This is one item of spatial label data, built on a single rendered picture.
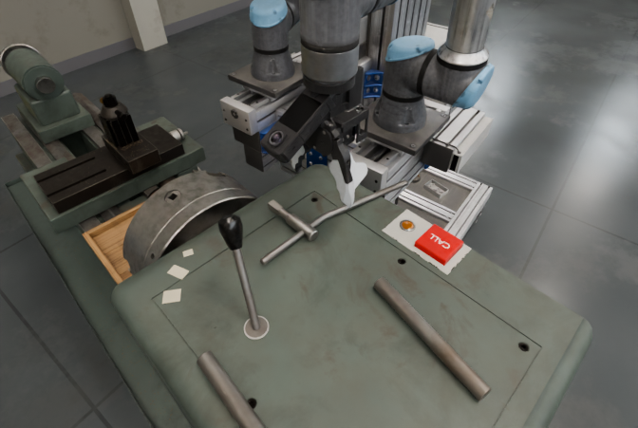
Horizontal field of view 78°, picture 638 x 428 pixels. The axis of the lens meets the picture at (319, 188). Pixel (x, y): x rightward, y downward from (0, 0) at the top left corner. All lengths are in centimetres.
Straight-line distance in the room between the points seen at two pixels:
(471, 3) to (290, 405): 80
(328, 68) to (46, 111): 150
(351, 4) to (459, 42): 51
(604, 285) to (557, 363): 198
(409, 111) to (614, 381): 162
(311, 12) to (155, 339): 48
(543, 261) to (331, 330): 207
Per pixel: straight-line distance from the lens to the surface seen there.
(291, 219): 70
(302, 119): 54
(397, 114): 111
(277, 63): 136
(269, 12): 131
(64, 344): 232
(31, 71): 182
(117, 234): 134
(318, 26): 50
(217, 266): 68
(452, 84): 101
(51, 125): 190
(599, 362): 233
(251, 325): 61
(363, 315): 61
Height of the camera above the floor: 178
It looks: 42 degrees down
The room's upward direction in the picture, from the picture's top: straight up
